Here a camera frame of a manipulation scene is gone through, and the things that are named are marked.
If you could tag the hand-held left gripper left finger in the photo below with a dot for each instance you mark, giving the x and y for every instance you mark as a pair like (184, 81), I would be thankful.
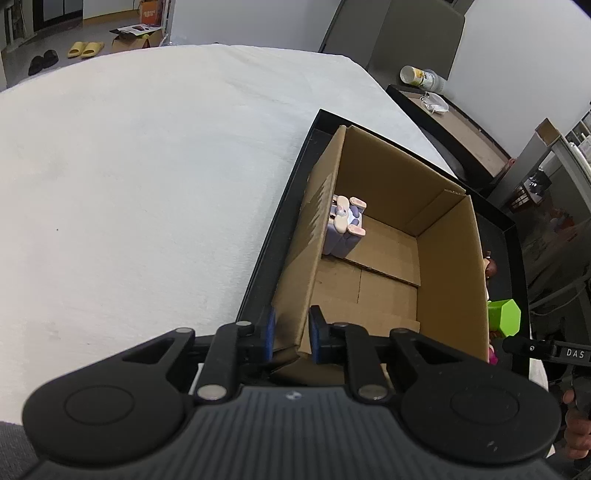
(270, 333)

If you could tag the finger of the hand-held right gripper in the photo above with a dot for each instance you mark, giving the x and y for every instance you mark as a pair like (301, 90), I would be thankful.
(531, 348)

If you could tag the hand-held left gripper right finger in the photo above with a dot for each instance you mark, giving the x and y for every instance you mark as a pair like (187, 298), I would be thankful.
(316, 338)

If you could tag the green block toy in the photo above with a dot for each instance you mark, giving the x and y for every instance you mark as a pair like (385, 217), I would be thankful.
(505, 318)

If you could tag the small brown-haired figurine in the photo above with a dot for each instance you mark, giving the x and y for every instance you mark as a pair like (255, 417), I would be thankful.
(490, 267)

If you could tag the brown cardboard box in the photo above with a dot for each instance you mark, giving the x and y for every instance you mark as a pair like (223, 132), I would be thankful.
(443, 286)

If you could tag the black shallow tray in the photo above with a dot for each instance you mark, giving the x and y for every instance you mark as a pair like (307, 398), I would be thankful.
(501, 240)

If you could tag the person's right hand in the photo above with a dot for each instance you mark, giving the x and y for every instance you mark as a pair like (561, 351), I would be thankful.
(579, 434)

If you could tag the purple rabbit toy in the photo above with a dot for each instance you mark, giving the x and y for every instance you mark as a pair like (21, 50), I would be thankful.
(339, 240)

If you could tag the red plastic basket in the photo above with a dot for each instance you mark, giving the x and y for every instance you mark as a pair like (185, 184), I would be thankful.
(521, 198)

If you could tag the white side table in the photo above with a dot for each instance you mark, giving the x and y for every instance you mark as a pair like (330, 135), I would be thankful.
(547, 134)

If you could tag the white face mask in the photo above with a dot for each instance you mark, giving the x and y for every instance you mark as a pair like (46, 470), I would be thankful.
(436, 104)

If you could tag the white and yellow cup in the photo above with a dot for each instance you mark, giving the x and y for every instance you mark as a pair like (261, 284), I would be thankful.
(418, 76)

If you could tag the grey chair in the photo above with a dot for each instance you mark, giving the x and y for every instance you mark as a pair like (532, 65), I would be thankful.
(406, 32)

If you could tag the open cardboard box with flaps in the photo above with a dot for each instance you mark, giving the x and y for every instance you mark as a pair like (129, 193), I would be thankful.
(134, 39)

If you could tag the yellow slipper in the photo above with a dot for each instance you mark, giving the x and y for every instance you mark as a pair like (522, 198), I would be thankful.
(92, 48)
(75, 49)

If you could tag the orange box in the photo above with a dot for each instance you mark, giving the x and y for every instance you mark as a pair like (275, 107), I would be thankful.
(150, 11)

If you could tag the black slipper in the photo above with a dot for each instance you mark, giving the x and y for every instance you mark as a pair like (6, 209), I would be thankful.
(50, 57)
(37, 64)

